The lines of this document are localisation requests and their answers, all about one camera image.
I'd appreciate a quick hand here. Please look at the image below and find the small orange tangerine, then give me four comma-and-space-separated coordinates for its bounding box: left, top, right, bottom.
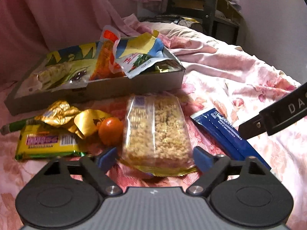
98, 117, 124, 147

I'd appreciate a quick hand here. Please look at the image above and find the gold foil snack packet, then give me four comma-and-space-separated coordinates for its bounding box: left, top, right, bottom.
34, 100, 81, 127

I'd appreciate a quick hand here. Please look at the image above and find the green seaweed snack packet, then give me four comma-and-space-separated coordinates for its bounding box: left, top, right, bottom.
115, 37, 169, 79

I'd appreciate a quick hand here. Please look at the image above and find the green corn sausage stick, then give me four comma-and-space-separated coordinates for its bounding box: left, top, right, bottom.
1, 117, 36, 135

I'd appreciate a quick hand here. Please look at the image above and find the colourful cardboard tray box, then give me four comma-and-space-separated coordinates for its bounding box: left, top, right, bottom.
4, 39, 185, 115

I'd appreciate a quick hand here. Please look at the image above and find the orange snack clear packet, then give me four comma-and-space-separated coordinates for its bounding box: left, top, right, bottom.
89, 25, 125, 81

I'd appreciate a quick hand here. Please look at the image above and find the puffed grain bar packet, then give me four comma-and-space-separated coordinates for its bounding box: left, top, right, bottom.
120, 94, 196, 177

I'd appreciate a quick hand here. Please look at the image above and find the yellow wafer bar packet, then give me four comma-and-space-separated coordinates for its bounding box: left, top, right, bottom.
15, 125, 87, 160

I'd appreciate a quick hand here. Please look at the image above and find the dark wooden side table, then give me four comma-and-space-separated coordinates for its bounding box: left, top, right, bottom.
167, 0, 243, 45

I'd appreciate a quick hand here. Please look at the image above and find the blue sachet packet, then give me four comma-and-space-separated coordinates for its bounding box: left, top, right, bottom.
191, 108, 271, 170

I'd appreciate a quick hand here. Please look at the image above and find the black wire fan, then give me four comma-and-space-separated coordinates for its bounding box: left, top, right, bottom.
139, 15, 204, 33

